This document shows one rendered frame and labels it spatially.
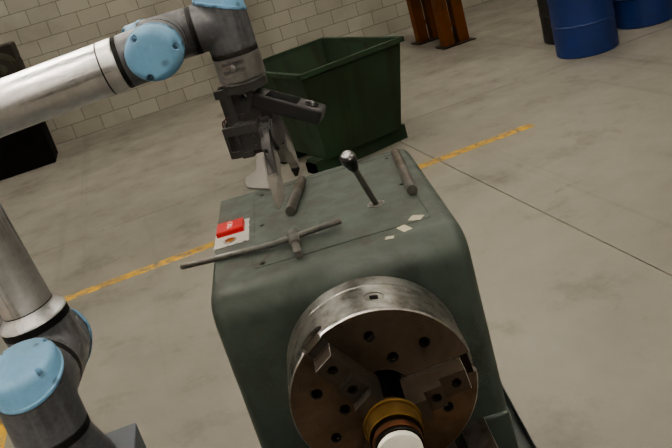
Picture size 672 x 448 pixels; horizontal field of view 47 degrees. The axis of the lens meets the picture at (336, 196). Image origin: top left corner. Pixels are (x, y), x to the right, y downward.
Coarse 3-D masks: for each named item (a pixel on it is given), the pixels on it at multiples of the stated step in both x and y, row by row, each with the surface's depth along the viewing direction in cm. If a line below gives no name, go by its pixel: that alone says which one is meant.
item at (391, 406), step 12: (372, 408) 117; (384, 408) 116; (396, 408) 116; (408, 408) 117; (372, 420) 116; (384, 420) 115; (396, 420) 113; (408, 420) 115; (420, 420) 119; (372, 432) 115; (384, 432) 112; (420, 432) 113; (372, 444) 116
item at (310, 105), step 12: (252, 96) 122; (264, 96) 121; (276, 96) 123; (288, 96) 124; (264, 108) 122; (276, 108) 122; (288, 108) 121; (300, 108) 121; (312, 108) 121; (324, 108) 123; (300, 120) 122; (312, 120) 121
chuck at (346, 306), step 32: (384, 288) 129; (320, 320) 126; (352, 320) 122; (384, 320) 122; (416, 320) 123; (448, 320) 127; (352, 352) 124; (384, 352) 124; (416, 352) 125; (448, 352) 125; (288, 384) 128; (320, 384) 125; (320, 416) 127; (352, 416) 127; (448, 416) 129
